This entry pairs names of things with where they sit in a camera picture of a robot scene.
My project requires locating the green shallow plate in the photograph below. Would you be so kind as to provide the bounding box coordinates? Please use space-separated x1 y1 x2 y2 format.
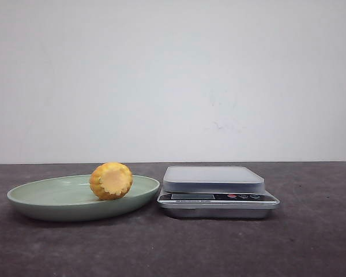
7 175 160 222

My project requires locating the silver digital kitchen scale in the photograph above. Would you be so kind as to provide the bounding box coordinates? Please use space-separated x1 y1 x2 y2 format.
157 166 280 219

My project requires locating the yellow corn cob piece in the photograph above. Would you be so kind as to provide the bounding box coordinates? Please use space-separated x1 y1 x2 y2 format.
89 162 133 200

